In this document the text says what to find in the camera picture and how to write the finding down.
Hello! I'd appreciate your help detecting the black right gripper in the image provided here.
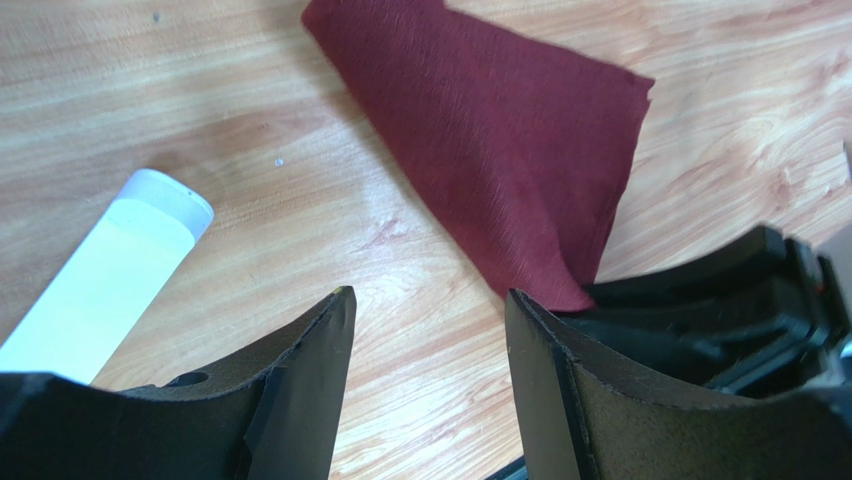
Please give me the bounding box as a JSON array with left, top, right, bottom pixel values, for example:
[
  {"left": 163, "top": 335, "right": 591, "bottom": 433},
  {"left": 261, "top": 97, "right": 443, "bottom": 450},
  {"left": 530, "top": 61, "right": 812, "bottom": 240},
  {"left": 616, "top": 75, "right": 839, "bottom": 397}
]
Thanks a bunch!
[{"left": 560, "top": 225, "right": 851, "bottom": 398}]

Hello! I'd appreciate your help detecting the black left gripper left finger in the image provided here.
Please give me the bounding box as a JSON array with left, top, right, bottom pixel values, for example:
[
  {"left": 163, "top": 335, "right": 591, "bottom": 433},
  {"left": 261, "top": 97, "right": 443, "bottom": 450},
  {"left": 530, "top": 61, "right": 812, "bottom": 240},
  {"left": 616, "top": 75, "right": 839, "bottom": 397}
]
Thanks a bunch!
[{"left": 123, "top": 286, "right": 358, "bottom": 480}]

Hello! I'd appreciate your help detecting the dark red cloth napkin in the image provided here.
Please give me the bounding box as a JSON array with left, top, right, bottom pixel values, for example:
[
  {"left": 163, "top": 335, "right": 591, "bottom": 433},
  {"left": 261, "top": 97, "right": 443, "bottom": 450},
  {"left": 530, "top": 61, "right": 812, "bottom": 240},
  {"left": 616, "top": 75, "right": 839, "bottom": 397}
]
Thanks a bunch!
[{"left": 302, "top": 1, "right": 654, "bottom": 311}]

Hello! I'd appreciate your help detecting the silver and white clothes rack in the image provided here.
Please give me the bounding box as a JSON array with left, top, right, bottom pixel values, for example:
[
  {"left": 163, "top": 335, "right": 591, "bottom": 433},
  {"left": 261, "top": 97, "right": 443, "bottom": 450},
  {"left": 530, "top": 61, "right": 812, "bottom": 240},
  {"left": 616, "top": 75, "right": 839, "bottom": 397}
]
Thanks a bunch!
[{"left": 1, "top": 169, "right": 214, "bottom": 384}]

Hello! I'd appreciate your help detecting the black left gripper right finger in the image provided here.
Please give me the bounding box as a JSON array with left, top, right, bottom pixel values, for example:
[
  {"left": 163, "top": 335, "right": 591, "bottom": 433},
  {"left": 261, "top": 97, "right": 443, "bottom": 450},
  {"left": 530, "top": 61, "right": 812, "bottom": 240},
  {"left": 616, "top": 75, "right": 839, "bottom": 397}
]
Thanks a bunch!
[{"left": 504, "top": 288, "right": 800, "bottom": 480}]

